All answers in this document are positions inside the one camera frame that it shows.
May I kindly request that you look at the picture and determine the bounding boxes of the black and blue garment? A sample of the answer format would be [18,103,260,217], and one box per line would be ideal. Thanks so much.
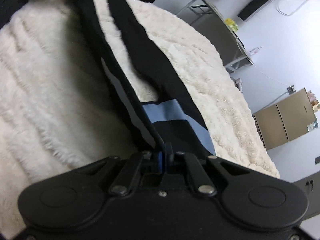
[76,0,215,159]

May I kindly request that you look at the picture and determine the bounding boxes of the wall power socket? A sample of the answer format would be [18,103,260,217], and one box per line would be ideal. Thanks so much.
[287,85,296,95]

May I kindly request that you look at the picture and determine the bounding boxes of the items on fridge top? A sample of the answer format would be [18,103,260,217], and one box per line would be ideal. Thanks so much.
[307,91,320,113]

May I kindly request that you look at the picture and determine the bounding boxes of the clear plastic bottle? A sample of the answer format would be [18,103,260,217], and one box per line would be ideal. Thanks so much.
[249,46,263,56]

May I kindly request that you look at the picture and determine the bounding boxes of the gold mini fridge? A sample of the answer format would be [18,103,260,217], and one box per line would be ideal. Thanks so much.
[253,88,318,150]

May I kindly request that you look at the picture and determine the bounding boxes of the grey door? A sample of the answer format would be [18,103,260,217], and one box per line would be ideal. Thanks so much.
[293,171,319,220]

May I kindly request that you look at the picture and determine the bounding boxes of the cream fluffy blanket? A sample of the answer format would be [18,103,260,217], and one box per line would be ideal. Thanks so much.
[1,0,279,238]

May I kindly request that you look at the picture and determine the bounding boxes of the white power cable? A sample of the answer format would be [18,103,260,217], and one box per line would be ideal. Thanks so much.
[276,0,309,17]

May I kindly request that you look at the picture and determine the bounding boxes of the grey folding table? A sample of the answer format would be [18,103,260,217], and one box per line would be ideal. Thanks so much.
[176,0,253,73]

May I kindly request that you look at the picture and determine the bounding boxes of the yellow box on table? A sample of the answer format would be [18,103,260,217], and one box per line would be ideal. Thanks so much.
[225,18,239,32]

